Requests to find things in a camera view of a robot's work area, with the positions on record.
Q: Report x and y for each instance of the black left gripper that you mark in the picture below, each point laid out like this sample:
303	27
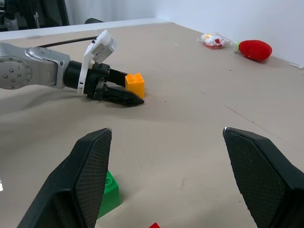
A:
93	80

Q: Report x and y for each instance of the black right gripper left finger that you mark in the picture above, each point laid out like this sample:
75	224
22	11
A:
71	180

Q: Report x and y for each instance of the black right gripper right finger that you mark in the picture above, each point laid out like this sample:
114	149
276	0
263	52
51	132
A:
266	175

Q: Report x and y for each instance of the orange toy brick cube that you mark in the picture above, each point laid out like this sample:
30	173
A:
135	84

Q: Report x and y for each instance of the green toy brick cube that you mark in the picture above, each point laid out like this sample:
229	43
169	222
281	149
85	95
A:
110	194

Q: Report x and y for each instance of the black rounded chair back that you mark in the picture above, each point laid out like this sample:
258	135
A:
93	21

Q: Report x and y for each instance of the red toy brick cube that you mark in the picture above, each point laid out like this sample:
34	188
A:
154	225

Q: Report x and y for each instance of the clear plastic bag with toy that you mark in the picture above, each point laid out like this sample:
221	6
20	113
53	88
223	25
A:
215	40

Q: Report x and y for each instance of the dark background furniture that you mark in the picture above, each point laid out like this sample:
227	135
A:
31	13

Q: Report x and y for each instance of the red plush strawberry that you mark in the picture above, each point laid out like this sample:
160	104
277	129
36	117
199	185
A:
255	50

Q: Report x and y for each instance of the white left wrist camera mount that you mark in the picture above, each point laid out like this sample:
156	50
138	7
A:
104	40

